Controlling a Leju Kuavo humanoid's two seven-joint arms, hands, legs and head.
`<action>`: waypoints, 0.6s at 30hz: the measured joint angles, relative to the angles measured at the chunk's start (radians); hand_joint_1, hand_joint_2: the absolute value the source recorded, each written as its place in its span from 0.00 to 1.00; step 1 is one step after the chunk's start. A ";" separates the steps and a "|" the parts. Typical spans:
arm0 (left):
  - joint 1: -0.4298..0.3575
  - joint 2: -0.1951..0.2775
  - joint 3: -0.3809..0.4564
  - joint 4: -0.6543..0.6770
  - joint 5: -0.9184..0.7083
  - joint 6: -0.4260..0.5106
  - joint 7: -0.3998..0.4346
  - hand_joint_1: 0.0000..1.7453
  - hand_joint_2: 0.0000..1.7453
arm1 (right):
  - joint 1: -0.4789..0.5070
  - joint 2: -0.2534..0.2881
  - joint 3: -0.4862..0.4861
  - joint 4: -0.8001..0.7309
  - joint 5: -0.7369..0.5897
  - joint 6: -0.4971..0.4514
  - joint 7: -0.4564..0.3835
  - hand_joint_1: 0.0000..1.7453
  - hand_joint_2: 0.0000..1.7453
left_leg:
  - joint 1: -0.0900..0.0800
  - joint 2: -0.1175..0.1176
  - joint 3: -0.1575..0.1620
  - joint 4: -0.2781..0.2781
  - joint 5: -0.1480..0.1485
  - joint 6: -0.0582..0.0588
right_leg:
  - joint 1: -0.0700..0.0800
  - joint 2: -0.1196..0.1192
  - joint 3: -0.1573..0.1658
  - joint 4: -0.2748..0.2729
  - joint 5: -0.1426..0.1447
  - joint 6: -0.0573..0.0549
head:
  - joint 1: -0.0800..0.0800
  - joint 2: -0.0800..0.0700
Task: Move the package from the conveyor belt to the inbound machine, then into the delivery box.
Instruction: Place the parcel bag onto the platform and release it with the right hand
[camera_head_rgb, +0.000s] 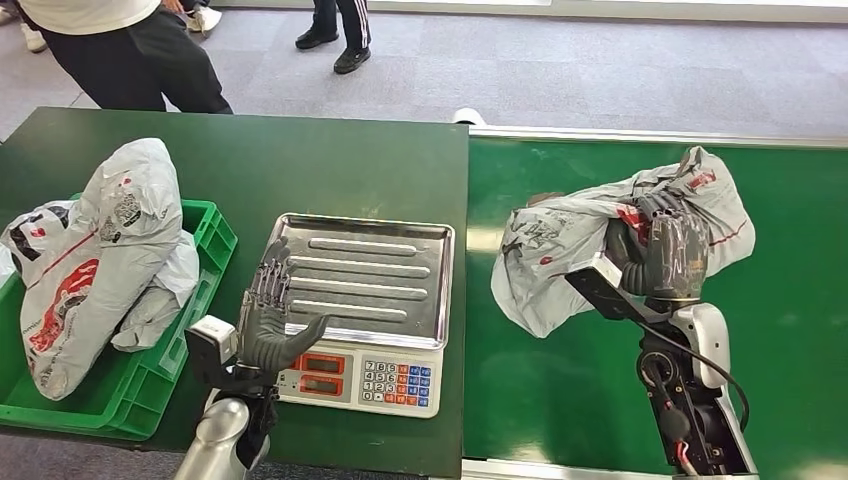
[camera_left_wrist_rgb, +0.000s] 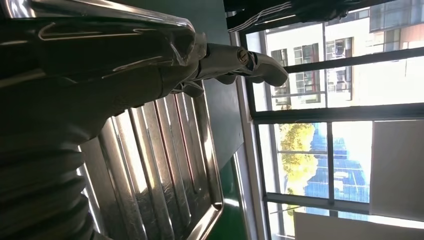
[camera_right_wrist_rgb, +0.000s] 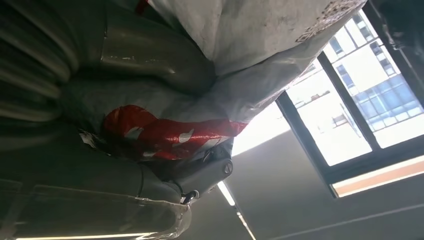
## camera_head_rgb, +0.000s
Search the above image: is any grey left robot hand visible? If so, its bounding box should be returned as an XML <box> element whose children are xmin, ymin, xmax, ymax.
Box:
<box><xmin>237</xmin><ymin>237</ymin><xmax>331</xmax><ymax>374</ymax></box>

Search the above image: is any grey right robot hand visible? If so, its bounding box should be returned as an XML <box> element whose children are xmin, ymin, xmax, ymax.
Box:
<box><xmin>605</xmin><ymin>191</ymin><xmax>711</xmax><ymax>303</ymax></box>

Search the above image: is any grey courier bag package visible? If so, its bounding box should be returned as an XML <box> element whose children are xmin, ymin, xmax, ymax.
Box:
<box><xmin>490</xmin><ymin>145</ymin><xmax>758</xmax><ymax>340</ymax></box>

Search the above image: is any small plain pale package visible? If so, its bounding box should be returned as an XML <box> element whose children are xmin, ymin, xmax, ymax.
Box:
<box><xmin>110</xmin><ymin>230</ymin><xmax>201</xmax><ymax>353</ymax></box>

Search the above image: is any green conveyor belt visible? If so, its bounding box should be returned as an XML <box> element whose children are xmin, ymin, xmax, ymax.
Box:
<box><xmin>462</xmin><ymin>137</ymin><xmax>848</xmax><ymax>480</ymax></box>

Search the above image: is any large grey red-printed package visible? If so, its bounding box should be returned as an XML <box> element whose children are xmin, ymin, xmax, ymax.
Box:
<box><xmin>20</xmin><ymin>137</ymin><xmax>186</xmax><ymax>402</ymax></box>

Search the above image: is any white package with black print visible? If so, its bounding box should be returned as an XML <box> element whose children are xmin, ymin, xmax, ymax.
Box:
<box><xmin>0</xmin><ymin>200</ymin><xmax>82</xmax><ymax>281</ymax></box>

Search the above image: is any electronic scale with steel tray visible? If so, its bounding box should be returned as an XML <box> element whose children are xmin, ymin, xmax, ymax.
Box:
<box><xmin>254</xmin><ymin>212</ymin><xmax>458</xmax><ymax>421</ymax></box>

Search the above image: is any green plastic crate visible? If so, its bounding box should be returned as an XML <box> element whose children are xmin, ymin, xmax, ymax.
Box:
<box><xmin>0</xmin><ymin>193</ymin><xmax>240</xmax><ymax>443</ymax></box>

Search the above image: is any dark green table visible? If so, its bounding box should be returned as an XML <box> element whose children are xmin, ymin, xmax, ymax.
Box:
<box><xmin>0</xmin><ymin>107</ymin><xmax>472</xmax><ymax>480</ymax></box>

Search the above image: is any person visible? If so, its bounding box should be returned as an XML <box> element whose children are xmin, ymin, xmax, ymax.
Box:
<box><xmin>294</xmin><ymin>0</ymin><xmax>374</xmax><ymax>76</ymax></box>
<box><xmin>16</xmin><ymin>0</ymin><xmax>234</xmax><ymax>115</ymax></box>

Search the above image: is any person's white shoe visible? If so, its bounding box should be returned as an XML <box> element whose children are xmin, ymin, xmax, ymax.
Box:
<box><xmin>185</xmin><ymin>5</ymin><xmax>224</xmax><ymax>35</ymax></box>
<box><xmin>19</xmin><ymin>22</ymin><xmax>50</xmax><ymax>55</ymax></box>

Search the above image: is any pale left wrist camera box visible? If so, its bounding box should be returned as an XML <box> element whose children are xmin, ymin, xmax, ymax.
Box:
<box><xmin>184</xmin><ymin>314</ymin><xmax>240</xmax><ymax>390</ymax></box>

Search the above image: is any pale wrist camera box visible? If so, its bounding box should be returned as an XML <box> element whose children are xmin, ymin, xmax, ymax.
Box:
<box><xmin>564</xmin><ymin>254</ymin><xmax>655</xmax><ymax>327</ymax></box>
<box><xmin>184</xmin><ymin>314</ymin><xmax>240</xmax><ymax>390</ymax></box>

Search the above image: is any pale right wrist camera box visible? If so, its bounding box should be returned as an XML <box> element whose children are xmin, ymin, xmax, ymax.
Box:
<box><xmin>564</xmin><ymin>254</ymin><xmax>655</xmax><ymax>327</ymax></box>

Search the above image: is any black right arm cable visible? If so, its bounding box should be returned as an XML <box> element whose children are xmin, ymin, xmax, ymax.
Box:
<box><xmin>632</xmin><ymin>316</ymin><xmax>752</xmax><ymax>435</ymax></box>

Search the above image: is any silver conveyor frame rail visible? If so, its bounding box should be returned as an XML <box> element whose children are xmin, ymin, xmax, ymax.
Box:
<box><xmin>460</xmin><ymin>458</ymin><xmax>848</xmax><ymax>480</ymax></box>
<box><xmin>468</xmin><ymin>125</ymin><xmax>848</xmax><ymax>151</ymax></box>

